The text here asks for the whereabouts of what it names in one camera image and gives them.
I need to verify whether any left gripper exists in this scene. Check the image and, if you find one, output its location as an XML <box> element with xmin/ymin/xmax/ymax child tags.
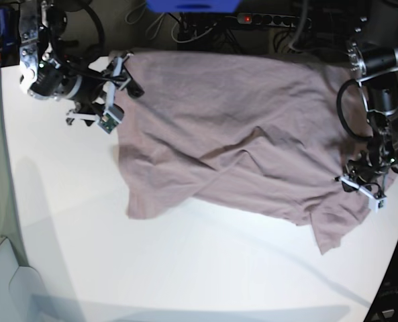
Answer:
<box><xmin>344</xmin><ymin>156</ymin><xmax>392</xmax><ymax>188</ymax></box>

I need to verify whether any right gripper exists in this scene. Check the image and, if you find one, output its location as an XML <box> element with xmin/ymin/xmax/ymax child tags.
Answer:
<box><xmin>69</xmin><ymin>76</ymin><xmax>144</xmax><ymax>127</ymax></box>

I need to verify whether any mauve t-shirt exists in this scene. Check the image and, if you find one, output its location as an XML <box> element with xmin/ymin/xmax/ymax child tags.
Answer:
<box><xmin>115</xmin><ymin>51</ymin><xmax>370</xmax><ymax>253</ymax></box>

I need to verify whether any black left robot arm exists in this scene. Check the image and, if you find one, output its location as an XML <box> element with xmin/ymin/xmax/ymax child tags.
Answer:
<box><xmin>336</xmin><ymin>1</ymin><xmax>398</xmax><ymax>192</ymax></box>

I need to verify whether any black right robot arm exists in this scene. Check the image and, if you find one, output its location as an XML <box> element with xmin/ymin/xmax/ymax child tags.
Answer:
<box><xmin>18</xmin><ymin>1</ymin><xmax>144</xmax><ymax>133</ymax></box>

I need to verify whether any blue box overhead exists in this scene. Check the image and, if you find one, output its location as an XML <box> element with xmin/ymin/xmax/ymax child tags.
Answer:
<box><xmin>146</xmin><ymin>0</ymin><xmax>240</xmax><ymax>13</ymax></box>

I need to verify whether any black power strip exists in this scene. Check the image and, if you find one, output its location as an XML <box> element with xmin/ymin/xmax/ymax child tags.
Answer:
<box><xmin>234</xmin><ymin>13</ymin><xmax>301</xmax><ymax>30</ymax></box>

